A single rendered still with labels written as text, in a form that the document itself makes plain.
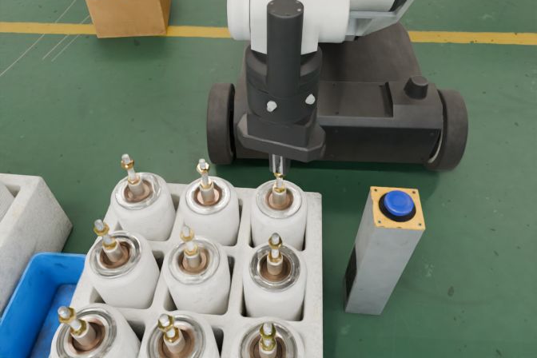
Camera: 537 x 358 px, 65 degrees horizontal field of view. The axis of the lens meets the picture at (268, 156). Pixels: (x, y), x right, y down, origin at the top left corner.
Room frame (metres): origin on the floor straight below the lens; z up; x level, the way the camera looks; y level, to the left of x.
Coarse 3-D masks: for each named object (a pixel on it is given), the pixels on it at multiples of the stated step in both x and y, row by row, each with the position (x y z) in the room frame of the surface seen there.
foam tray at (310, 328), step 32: (320, 224) 0.40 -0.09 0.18; (160, 256) 0.35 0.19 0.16; (320, 256) 0.34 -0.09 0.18; (160, 288) 0.28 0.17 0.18; (320, 288) 0.28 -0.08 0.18; (128, 320) 0.24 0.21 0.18; (224, 320) 0.23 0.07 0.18; (320, 320) 0.23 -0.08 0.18; (224, 352) 0.19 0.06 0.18; (320, 352) 0.19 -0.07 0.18
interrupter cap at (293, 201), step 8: (272, 184) 0.44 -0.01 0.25; (288, 184) 0.44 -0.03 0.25; (264, 192) 0.42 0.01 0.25; (288, 192) 0.42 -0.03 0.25; (296, 192) 0.42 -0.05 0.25; (256, 200) 0.40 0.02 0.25; (264, 200) 0.40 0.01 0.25; (288, 200) 0.41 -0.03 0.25; (296, 200) 0.40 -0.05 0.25; (264, 208) 0.39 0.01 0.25; (272, 208) 0.39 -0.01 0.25; (280, 208) 0.39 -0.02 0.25; (288, 208) 0.39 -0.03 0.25; (296, 208) 0.39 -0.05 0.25; (272, 216) 0.37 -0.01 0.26; (280, 216) 0.37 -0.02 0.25; (288, 216) 0.37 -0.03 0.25
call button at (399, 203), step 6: (390, 192) 0.36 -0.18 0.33; (396, 192) 0.36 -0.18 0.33; (402, 192) 0.36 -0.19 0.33; (384, 198) 0.35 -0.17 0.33; (390, 198) 0.35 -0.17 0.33; (396, 198) 0.35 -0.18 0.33; (402, 198) 0.35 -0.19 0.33; (408, 198) 0.35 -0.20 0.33; (384, 204) 0.35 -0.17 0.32; (390, 204) 0.34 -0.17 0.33; (396, 204) 0.34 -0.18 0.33; (402, 204) 0.34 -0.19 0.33; (408, 204) 0.34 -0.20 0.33; (390, 210) 0.33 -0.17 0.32; (396, 210) 0.33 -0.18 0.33; (402, 210) 0.33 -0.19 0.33; (408, 210) 0.33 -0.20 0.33
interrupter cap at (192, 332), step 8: (176, 320) 0.21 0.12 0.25; (184, 320) 0.21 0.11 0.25; (192, 320) 0.21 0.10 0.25; (184, 328) 0.20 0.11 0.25; (192, 328) 0.20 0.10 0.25; (200, 328) 0.20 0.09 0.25; (152, 336) 0.19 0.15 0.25; (160, 336) 0.19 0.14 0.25; (184, 336) 0.19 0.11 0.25; (192, 336) 0.19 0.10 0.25; (200, 336) 0.19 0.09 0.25; (152, 344) 0.18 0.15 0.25; (160, 344) 0.18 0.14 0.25; (192, 344) 0.18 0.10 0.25; (200, 344) 0.18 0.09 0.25; (152, 352) 0.17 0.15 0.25; (160, 352) 0.17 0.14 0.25; (168, 352) 0.17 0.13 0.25; (184, 352) 0.17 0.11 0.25; (192, 352) 0.17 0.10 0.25; (200, 352) 0.17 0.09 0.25
